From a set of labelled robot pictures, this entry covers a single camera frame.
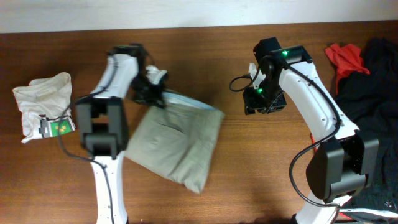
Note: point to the khaki green shorts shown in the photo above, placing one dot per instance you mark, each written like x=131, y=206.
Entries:
x=177, y=142

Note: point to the red cloth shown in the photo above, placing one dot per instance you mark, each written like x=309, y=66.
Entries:
x=347, y=59

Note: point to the white folded t-shirt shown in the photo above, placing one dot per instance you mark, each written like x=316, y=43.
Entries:
x=44, y=107

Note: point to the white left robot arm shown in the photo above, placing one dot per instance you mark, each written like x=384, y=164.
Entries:
x=103, y=126

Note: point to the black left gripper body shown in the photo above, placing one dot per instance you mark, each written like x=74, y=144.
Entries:
x=149, y=97

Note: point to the black clothes pile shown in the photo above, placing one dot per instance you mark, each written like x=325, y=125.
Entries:
x=370, y=101

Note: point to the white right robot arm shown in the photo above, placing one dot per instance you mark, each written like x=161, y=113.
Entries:
x=344, y=159

